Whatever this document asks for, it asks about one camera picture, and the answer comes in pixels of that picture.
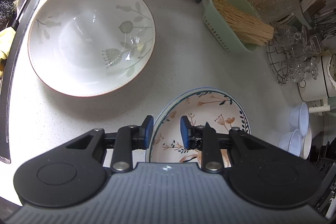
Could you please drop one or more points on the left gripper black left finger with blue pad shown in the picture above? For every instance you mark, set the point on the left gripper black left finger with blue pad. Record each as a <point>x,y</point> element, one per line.
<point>126,140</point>

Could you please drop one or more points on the white dish brush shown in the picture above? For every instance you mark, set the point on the white dish brush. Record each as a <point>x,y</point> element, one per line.
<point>20,6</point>

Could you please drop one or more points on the light blue small bowl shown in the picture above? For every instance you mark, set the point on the light blue small bowl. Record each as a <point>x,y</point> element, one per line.
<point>291,142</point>

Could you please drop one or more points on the green chopstick basket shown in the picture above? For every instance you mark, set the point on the green chopstick basket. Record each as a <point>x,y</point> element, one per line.
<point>236,26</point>

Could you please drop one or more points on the white electric cooker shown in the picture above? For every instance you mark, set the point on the white electric cooker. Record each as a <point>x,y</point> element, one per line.
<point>324,86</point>

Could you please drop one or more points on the floral plate teal rim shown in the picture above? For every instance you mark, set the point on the floral plate teal rim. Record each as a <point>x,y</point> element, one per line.
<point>201,106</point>

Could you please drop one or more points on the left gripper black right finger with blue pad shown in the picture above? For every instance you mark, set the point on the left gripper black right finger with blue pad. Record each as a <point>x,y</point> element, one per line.
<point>208,141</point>

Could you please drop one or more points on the textured clear glass jar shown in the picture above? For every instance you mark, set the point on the textured clear glass jar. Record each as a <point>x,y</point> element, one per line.
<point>272,10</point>

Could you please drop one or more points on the wire rack with glassware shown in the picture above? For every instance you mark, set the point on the wire rack with glassware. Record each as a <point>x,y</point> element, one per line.
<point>293,54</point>

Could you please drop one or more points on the green pitcher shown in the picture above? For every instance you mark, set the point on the green pitcher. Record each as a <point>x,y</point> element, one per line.
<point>320,103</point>

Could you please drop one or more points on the steel wool scrubber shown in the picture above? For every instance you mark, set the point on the steel wool scrubber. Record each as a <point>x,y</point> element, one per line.
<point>7,8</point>

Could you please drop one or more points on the yellow dish cloth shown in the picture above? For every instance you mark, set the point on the yellow dish cloth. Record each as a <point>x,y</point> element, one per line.
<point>6,39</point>

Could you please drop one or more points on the large white leaf-pattern bowl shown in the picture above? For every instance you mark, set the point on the large white leaf-pattern bowl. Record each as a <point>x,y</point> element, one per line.
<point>87,48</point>

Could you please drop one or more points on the white small bowl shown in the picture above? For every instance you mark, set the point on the white small bowl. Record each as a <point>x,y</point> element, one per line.
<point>306,144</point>

